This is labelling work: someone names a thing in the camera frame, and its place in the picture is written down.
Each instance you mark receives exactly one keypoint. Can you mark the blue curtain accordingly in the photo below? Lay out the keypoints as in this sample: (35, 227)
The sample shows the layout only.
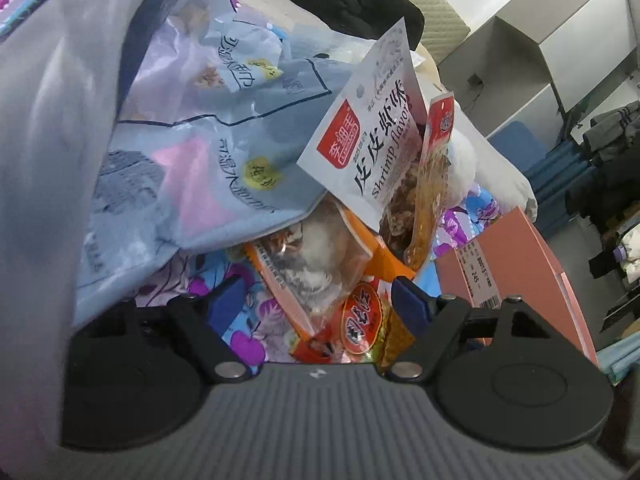
(560, 185)

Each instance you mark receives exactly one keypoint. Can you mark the cream quilted headboard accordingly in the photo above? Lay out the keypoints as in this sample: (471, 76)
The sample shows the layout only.
(440, 25)

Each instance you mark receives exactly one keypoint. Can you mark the black wall socket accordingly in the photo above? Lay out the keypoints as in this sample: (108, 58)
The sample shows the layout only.
(475, 80)

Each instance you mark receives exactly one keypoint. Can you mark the white shrimp snack packet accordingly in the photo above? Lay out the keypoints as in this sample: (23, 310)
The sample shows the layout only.
(360, 150)

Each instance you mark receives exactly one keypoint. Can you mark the clear orange-edged snack packet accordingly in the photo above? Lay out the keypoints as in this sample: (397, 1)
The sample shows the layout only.
(310, 260)

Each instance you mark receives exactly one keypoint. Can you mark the black hanging coat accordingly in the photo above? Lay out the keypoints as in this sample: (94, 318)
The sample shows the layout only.
(615, 180)

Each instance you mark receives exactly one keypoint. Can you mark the pink cardboard box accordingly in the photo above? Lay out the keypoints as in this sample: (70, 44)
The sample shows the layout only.
(525, 260)

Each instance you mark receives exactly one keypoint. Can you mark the teal cloth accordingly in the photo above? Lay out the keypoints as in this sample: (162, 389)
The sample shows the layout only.
(620, 365)

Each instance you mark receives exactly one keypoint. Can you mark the white puffer jacket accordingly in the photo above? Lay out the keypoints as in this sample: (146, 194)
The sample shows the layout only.
(627, 255)

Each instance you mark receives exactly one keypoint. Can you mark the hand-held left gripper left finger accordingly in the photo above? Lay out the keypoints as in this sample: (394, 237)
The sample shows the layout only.
(227, 305)

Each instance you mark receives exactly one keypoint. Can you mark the white wardrobe cabinet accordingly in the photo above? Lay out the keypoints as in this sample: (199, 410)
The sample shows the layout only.
(575, 25)

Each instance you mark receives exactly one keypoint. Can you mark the clear red-label noodle snack packet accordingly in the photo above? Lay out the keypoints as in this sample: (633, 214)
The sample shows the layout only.
(435, 170)

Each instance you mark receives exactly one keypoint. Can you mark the pale blue plastic bag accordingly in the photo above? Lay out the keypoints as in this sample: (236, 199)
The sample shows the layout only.
(200, 185)

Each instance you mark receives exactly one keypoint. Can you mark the grey hanging jacket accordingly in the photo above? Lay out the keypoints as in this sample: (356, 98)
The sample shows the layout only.
(615, 125)

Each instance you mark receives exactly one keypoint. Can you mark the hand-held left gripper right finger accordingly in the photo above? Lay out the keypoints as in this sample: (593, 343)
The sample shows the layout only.
(410, 302)

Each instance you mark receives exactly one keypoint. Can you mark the floral bedsheet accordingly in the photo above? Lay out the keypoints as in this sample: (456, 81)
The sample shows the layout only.
(260, 332)

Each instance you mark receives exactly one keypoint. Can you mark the white plush toy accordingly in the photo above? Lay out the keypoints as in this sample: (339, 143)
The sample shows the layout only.
(462, 165)

